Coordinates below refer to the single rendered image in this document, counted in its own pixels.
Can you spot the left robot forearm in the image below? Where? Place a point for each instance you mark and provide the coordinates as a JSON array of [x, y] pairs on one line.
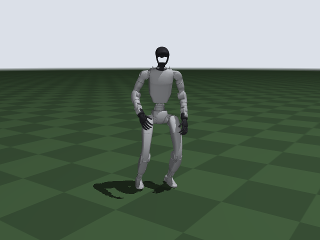
[[183, 106]]

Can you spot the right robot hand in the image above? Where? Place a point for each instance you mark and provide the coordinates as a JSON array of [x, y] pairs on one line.
[[143, 119]]

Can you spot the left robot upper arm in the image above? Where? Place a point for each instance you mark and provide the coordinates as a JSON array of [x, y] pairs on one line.
[[179, 83]]

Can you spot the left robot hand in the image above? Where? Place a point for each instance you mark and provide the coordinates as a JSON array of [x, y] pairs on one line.
[[184, 124]]

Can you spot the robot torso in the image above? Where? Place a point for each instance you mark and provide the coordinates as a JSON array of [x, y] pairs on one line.
[[160, 89]]

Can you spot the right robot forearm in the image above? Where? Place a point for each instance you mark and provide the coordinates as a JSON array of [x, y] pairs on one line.
[[136, 102]]

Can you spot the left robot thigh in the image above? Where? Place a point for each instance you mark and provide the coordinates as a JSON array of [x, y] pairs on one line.
[[176, 137]]

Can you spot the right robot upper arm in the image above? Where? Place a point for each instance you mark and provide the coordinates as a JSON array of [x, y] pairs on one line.
[[145, 74]]

